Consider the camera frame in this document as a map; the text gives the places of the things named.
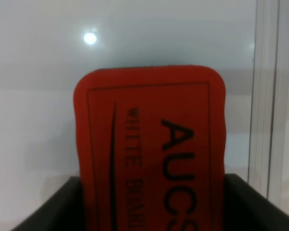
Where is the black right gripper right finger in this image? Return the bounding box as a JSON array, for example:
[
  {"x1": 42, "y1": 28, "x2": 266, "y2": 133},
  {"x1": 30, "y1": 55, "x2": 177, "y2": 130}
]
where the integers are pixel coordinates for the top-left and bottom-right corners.
[{"x1": 223, "y1": 174, "x2": 289, "y2": 231}]

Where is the white board with grey frame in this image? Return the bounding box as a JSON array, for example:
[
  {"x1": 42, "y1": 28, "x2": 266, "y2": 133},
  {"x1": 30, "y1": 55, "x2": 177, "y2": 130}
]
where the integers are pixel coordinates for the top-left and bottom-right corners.
[{"x1": 0, "y1": 0, "x2": 289, "y2": 231}]

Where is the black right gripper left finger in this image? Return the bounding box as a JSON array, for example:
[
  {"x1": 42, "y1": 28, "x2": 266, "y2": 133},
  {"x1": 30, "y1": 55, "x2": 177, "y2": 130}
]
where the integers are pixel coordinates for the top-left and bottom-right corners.
[{"x1": 13, "y1": 177, "x2": 85, "y2": 231}]

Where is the red whiteboard eraser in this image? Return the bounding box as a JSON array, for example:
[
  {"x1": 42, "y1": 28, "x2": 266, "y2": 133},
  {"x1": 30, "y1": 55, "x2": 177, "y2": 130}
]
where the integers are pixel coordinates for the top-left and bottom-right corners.
[{"x1": 74, "y1": 65, "x2": 226, "y2": 231}]

